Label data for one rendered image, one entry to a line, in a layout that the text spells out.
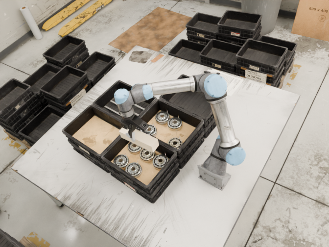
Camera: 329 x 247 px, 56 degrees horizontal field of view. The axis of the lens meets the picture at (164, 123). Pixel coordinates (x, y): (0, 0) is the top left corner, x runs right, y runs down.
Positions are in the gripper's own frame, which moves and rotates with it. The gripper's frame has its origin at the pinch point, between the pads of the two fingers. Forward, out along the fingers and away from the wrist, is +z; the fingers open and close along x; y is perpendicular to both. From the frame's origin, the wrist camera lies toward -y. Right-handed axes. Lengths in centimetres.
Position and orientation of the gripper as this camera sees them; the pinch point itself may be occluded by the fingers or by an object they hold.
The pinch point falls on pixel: (138, 136)
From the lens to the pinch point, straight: 181.3
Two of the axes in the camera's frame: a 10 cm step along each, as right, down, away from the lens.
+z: 1.4, 6.3, 7.6
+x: -5.4, 6.9, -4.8
